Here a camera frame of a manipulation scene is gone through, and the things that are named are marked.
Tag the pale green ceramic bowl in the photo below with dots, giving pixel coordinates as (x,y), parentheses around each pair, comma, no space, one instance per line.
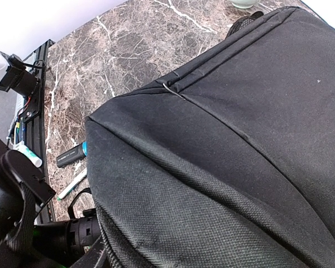
(244,4)

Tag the blue cap white pen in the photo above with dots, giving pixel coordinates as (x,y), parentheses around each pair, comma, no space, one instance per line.
(82,175)

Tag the blue cap black highlighter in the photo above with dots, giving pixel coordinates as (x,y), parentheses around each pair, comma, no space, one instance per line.
(73,155)

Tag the black student backpack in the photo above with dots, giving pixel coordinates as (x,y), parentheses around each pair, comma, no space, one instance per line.
(227,161)

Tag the white green glue stick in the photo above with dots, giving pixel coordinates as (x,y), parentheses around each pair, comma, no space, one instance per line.
(30,155)

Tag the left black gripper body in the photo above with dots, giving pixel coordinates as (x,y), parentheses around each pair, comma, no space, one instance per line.
(24,193)

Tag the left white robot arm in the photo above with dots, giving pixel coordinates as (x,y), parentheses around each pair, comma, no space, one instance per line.
(17,77)

